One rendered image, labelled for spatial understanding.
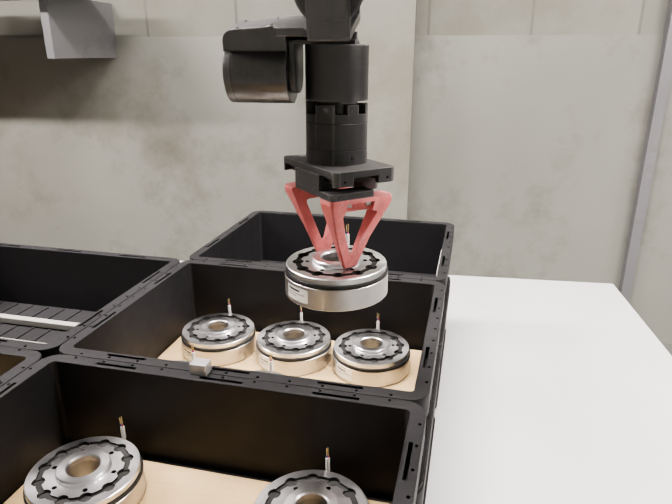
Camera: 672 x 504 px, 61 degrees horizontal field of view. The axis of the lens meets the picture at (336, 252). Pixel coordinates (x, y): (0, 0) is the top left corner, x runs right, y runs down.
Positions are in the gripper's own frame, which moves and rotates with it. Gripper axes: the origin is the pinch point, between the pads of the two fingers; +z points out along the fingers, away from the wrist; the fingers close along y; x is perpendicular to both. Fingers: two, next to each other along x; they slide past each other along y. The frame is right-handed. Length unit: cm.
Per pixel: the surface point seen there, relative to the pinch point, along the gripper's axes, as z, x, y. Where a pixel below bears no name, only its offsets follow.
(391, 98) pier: -3, 110, -138
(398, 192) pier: 35, 113, -135
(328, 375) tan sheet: 21.3, 5.3, -10.4
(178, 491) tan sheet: 21.4, -17.8, 0.1
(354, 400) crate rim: 11.3, -3.2, 8.5
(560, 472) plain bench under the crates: 34.1, 30.3, 8.5
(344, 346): 18.4, 8.5, -11.6
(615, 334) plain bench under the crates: 34, 73, -12
